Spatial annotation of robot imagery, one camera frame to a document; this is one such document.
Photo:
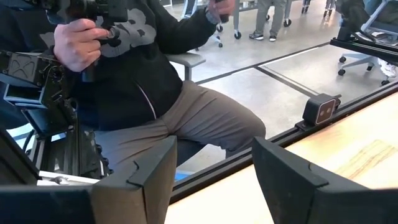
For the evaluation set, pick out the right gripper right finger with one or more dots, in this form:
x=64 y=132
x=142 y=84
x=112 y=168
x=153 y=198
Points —
x=295 y=193

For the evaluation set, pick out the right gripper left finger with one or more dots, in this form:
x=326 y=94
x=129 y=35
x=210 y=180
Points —
x=140 y=193

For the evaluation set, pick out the person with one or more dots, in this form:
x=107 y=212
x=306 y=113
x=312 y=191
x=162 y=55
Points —
x=133 y=77
x=264 y=15

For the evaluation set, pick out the light grey office chair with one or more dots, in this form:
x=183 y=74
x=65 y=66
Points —
x=354 y=60

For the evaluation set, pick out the person's hand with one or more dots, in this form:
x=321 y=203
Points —
x=77 y=43
x=220 y=7

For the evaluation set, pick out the white office chair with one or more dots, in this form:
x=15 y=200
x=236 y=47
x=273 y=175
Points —
x=351 y=12

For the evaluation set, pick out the black aluminium table frame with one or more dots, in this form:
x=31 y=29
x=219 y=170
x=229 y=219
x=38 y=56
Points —
x=280 y=138

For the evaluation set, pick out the black table-level camera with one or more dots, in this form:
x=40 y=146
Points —
x=320 y=110

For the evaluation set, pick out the black rail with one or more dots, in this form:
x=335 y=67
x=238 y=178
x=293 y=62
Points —
x=357 y=46

